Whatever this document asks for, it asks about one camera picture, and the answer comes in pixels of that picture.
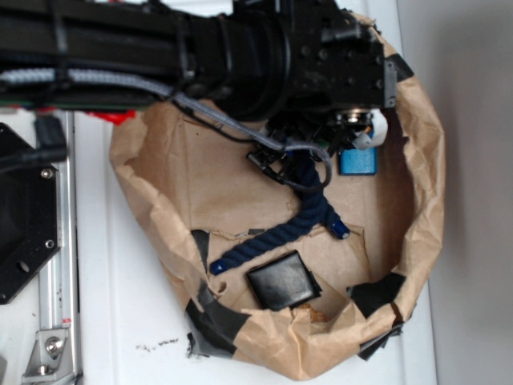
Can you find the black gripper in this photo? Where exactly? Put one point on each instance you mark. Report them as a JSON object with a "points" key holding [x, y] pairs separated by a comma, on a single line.
{"points": [[335, 61]]}

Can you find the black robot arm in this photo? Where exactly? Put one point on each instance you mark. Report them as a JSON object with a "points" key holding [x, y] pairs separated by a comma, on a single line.
{"points": [[265, 57]]}

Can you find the blue rectangular block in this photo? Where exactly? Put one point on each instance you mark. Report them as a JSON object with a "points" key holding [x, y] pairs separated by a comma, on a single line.
{"points": [[354, 162]]}

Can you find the black square block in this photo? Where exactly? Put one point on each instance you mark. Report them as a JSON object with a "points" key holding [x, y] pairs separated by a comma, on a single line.
{"points": [[283, 282]]}

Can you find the brown paper bag nest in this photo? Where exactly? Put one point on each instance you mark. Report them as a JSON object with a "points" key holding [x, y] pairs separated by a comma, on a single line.
{"points": [[195, 196]]}

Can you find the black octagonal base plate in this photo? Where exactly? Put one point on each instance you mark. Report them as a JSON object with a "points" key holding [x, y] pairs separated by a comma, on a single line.
{"points": [[29, 215]]}

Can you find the silver corner bracket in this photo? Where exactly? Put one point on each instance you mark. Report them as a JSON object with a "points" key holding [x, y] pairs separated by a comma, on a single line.
{"points": [[51, 358]]}

